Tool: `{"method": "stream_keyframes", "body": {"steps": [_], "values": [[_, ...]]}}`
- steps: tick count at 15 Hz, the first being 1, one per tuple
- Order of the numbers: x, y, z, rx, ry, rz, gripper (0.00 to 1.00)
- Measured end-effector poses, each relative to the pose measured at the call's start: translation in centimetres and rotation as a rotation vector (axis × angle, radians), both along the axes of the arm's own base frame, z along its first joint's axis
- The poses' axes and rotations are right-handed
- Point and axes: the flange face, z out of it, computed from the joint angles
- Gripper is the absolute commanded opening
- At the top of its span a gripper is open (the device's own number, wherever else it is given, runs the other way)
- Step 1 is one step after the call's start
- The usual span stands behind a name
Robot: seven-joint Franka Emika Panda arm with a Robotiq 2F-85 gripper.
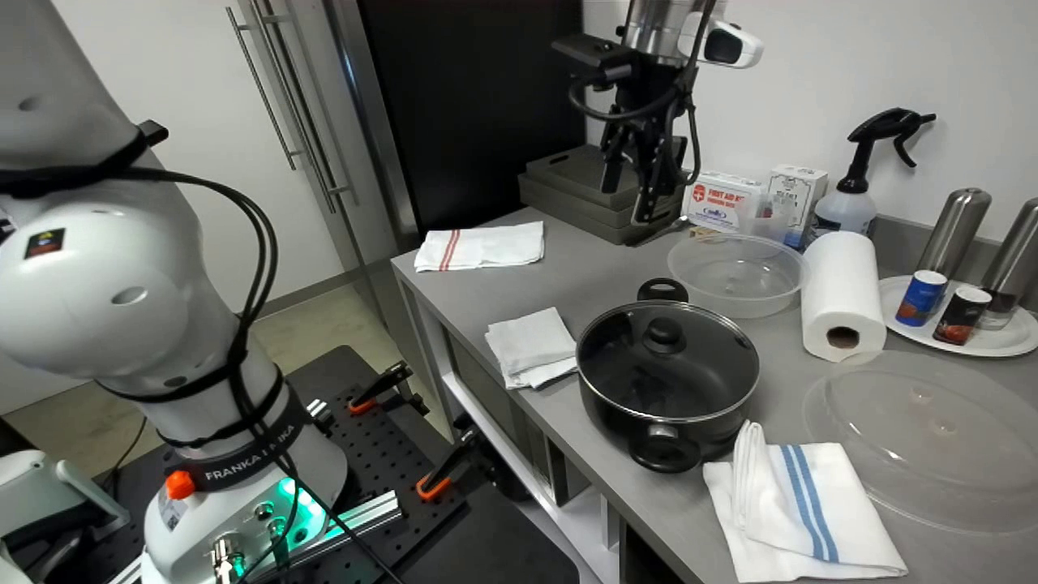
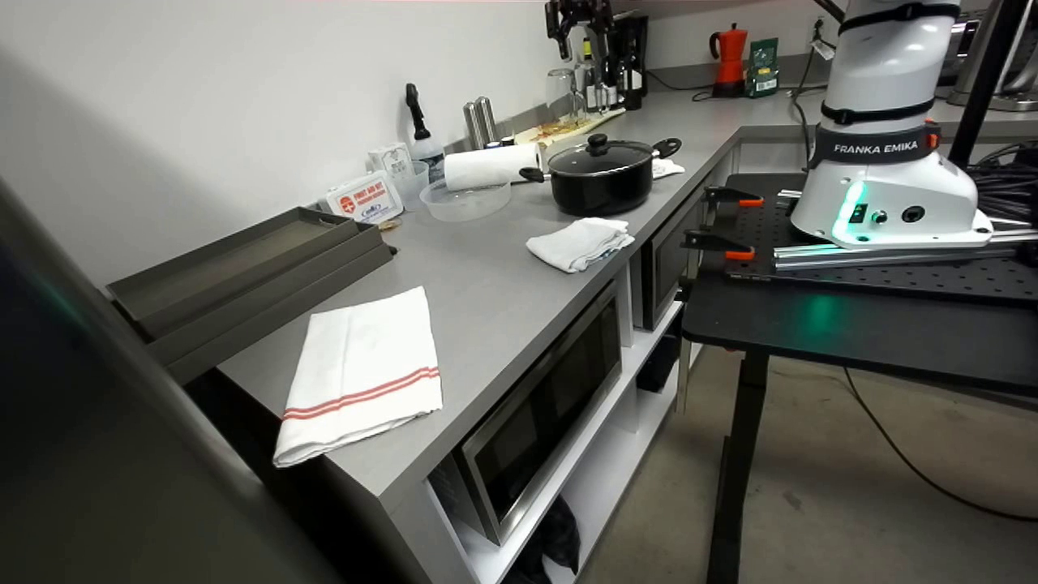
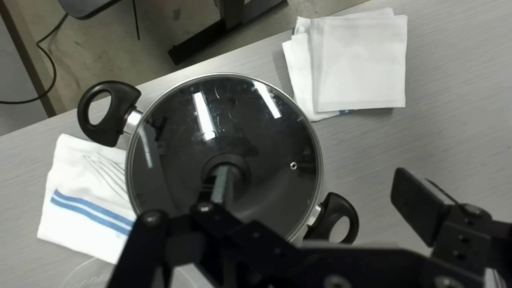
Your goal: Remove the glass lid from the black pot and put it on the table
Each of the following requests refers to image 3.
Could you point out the large clear plastic plate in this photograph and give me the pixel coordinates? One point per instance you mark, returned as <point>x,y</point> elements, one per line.
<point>89,274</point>

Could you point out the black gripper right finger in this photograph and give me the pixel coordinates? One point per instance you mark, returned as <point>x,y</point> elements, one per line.
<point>421,210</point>

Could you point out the glass lid with black knob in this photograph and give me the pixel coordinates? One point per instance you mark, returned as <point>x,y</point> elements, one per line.
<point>176,133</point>

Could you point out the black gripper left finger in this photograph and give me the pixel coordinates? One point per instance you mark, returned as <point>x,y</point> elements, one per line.
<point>176,250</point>

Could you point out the white towel with blue stripes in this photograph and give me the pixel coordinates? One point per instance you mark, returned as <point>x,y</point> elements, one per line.
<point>80,213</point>

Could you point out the plain white folded cloth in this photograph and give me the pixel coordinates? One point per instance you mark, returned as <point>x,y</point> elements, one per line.
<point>357,58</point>

